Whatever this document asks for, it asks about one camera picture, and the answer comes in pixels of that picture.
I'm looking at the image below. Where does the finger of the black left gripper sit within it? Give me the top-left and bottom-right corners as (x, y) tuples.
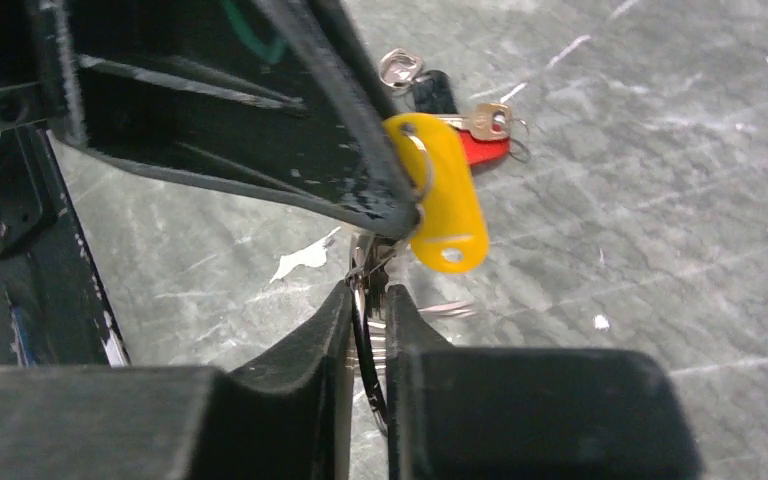
(307, 0), (399, 119)
(26, 1), (419, 239)

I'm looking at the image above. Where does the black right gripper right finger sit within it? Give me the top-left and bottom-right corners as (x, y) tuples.
(385, 285), (702, 479)

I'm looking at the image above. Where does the red key tag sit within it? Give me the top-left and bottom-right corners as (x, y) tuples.
(458, 131), (511, 167)

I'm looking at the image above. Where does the brass key with red tag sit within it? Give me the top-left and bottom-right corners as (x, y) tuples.
(436, 103), (513, 141)

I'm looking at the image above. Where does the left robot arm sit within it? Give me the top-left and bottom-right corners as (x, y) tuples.
(0, 1), (419, 366)

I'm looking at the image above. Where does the large metal keyring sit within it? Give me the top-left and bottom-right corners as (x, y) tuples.
(345, 232), (397, 437)

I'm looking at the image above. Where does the black key fob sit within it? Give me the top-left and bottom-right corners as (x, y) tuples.
(410, 70), (459, 115)

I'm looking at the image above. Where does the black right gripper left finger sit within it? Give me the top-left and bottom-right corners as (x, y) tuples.
(0, 284), (353, 479)

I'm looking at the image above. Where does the yellow key tag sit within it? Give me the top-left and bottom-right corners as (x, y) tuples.
(383, 113), (489, 274)

